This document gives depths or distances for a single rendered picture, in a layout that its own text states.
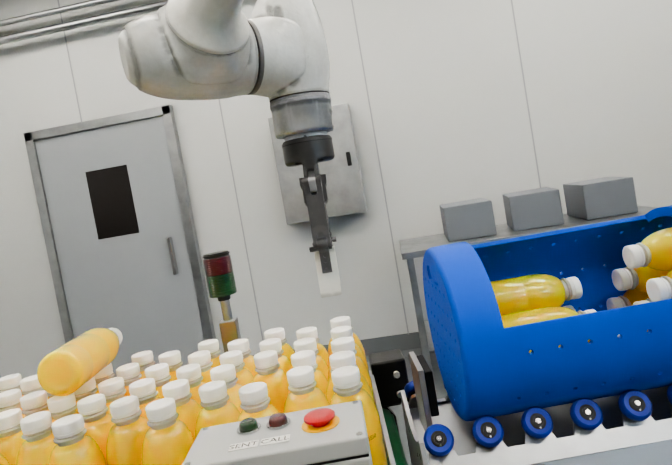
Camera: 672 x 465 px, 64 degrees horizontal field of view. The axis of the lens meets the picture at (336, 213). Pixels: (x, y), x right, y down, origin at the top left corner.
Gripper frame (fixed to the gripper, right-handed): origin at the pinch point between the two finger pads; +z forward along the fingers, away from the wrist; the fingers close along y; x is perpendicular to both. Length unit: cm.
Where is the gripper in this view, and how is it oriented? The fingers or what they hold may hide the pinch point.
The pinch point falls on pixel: (328, 271)
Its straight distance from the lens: 81.6
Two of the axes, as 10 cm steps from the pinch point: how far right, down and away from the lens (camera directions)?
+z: 1.6, 9.9, 0.5
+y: -0.1, -0.5, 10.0
